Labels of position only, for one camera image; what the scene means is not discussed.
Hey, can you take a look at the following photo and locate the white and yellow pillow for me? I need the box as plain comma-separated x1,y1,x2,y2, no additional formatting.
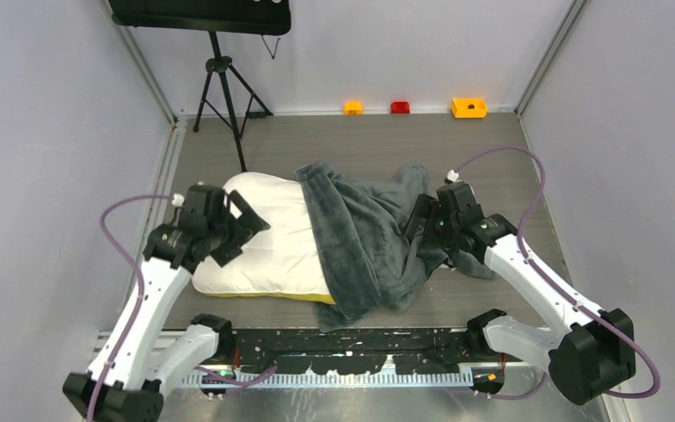
192,172,335,305

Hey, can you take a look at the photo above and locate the grey plush pillowcase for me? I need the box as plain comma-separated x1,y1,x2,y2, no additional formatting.
294,162,497,332

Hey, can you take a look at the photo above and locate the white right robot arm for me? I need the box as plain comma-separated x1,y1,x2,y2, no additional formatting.
403,182,636,404

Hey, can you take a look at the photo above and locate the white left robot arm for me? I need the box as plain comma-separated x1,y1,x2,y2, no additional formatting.
62,184,270,421

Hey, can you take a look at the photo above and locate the red small block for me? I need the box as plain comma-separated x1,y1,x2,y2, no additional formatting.
390,101,411,114

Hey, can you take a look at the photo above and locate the yellow small bin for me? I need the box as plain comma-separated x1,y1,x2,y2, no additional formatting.
451,98,488,119

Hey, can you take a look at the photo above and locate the orange small block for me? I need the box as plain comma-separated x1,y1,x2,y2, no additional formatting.
343,101,364,115

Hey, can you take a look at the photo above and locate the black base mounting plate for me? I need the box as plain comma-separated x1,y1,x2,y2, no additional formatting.
203,328,503,375

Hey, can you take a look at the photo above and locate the black tripod stand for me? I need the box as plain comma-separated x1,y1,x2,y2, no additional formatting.
192,32,273,172

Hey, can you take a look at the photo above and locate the black panel on tripod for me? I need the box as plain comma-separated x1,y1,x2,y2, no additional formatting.
109,0,292,36

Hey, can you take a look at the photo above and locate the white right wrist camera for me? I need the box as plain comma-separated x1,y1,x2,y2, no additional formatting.
445,169,460,184

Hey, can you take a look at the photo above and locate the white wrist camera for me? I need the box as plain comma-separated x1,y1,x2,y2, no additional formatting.
171,193,185,207
445,169,460,184

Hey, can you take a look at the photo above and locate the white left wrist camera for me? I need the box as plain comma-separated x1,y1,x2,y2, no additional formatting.
171,193,185,207

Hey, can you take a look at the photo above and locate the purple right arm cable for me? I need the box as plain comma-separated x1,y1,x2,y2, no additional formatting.
451,145,662,401

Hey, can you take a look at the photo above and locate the aluminium left side rail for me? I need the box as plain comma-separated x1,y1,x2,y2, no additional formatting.
119,116,188,318

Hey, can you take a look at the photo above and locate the aluminium rail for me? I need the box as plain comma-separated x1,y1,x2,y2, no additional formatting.
119,116,188,318
88,325,560,390

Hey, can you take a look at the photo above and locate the aluminium front rail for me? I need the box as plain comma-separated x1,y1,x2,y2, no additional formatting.
88,325,560,390

